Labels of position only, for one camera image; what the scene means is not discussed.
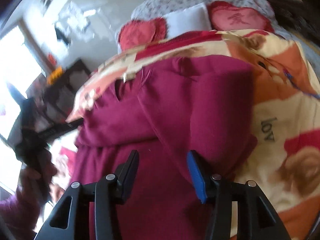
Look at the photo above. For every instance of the red heart pillow right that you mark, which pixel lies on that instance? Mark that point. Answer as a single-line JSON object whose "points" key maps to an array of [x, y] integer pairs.
{"points": [[225, 17]]}

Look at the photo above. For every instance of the orange cream patterned blanket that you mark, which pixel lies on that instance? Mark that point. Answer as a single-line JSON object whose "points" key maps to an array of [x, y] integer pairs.
{"points": [[285, 112]]}

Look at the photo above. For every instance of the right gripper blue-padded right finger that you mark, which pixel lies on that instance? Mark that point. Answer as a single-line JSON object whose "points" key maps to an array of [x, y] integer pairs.
{"points": [[257, 218]]}

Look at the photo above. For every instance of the dark wooden side table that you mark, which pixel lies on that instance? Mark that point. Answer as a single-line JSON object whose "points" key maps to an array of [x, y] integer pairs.
{"points": [[54, 102]]}

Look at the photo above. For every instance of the maroon fleece garment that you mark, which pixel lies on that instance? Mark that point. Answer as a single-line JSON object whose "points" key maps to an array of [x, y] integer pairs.
{"points": [[171, 107]]}

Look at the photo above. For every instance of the red heart pillow left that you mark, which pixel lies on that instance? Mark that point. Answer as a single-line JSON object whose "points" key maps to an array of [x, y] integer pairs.
{"points": [[140, 32]]}

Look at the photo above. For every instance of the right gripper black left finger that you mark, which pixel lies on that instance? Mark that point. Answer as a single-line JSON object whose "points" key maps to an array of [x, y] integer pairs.
{"points": [[69, 218]]}

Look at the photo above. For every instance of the person's left hand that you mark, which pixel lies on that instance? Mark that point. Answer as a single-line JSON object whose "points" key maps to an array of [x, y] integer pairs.
{"points": [[35, 182]]}

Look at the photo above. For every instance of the red heart pillow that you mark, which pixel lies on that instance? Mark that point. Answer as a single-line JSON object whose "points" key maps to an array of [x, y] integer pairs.
{"points": [[140, 32], [225, 17]]}

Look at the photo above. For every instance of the left forearm magenta sleeve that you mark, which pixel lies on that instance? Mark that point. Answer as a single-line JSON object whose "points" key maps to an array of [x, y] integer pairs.
{"points": [[20, 212]]}

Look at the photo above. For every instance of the white small pillow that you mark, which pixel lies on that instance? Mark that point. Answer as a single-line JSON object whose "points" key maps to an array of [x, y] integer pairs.
{"points": [[194, 18]]}

